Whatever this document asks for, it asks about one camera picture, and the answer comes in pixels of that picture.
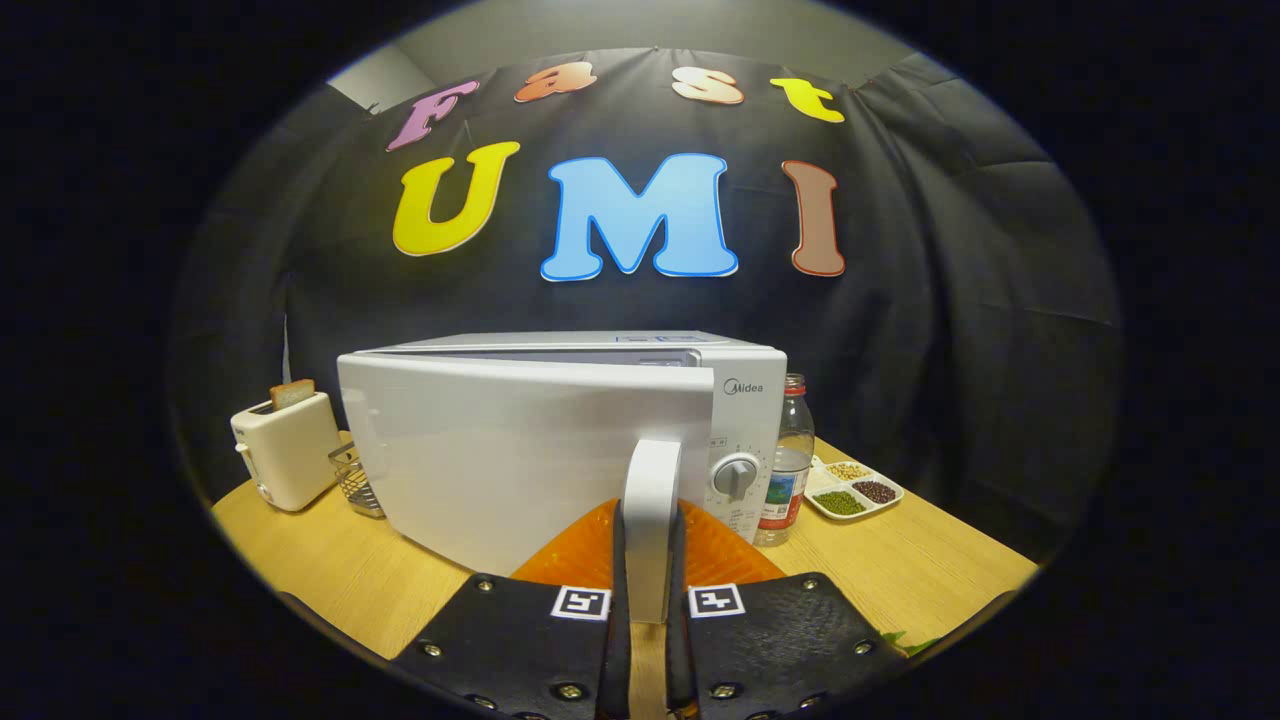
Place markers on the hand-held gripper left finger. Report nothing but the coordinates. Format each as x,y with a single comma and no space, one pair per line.
520,650

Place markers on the white microwave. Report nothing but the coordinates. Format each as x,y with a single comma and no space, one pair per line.
520,450

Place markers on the toast slice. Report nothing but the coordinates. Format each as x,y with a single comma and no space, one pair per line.
292,394

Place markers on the cream toaster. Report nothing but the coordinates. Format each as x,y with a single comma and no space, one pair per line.
290,460

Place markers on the clear plastic water bottle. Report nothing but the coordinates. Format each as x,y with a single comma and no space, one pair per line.
790,450

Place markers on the white divided dish of beans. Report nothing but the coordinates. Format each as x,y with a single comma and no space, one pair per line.
852,490

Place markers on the black backdrop cloth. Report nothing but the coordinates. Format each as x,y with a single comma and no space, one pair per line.
950,300

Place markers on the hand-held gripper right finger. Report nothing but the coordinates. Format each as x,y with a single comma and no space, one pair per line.
780,650

